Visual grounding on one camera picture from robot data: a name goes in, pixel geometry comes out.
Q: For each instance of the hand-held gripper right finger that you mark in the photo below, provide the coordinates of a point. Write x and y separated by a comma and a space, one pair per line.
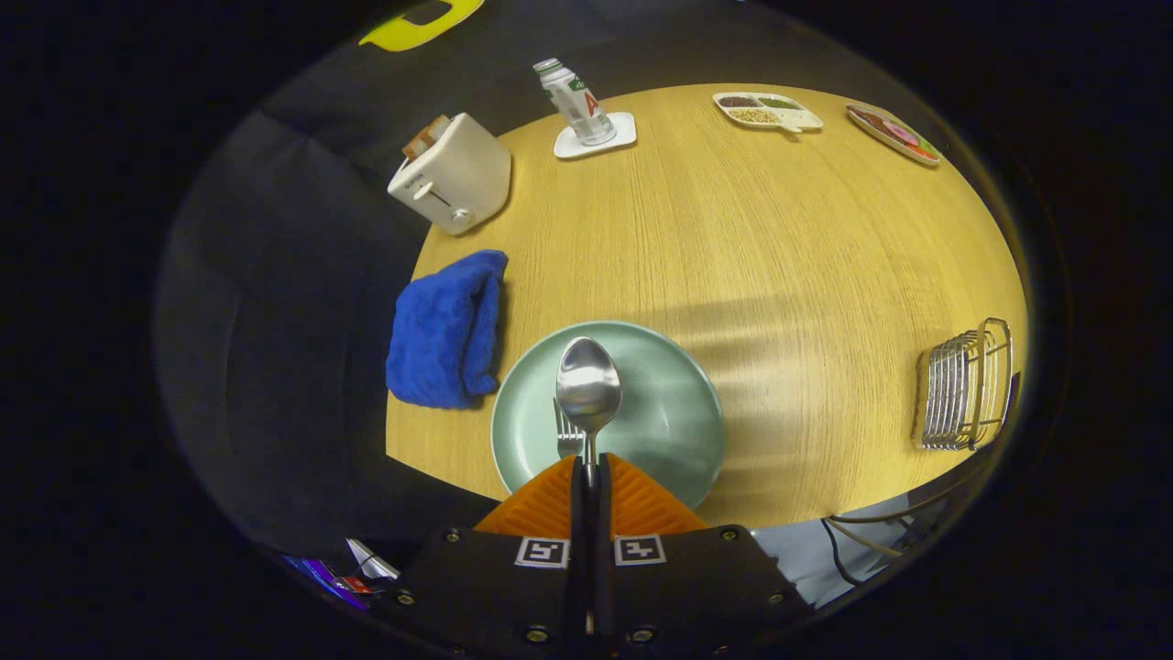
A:
603, 513

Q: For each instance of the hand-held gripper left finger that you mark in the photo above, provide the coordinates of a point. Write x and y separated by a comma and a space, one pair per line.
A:
578, 513

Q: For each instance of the silver fork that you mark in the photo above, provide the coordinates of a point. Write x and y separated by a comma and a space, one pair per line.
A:
566, 442

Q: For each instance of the silver spoon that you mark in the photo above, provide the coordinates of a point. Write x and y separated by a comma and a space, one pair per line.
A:
588, 385

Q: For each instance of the pale green plate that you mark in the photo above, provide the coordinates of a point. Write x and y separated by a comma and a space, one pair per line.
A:
669, 412

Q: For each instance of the blue folded towel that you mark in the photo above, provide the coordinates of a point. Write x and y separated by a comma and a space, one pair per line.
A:
440, 339

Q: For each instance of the colourful printed item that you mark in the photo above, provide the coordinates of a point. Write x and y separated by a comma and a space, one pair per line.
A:
334, 579

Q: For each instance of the white toaster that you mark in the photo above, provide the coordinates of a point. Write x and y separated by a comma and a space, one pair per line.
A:
463, 174

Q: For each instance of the white square coaster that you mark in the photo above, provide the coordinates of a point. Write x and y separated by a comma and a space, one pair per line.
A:
623, 133

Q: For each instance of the brown toast slices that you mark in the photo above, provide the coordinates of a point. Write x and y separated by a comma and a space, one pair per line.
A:
424, 137

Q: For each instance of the clear plastic bottle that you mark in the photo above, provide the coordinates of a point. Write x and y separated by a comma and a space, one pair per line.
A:
577, 101

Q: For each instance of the white divided bean tray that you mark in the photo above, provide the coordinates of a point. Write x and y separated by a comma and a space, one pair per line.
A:
770, 112

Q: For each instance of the oval plate of food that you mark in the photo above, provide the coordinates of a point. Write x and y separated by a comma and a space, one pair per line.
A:
893, 133

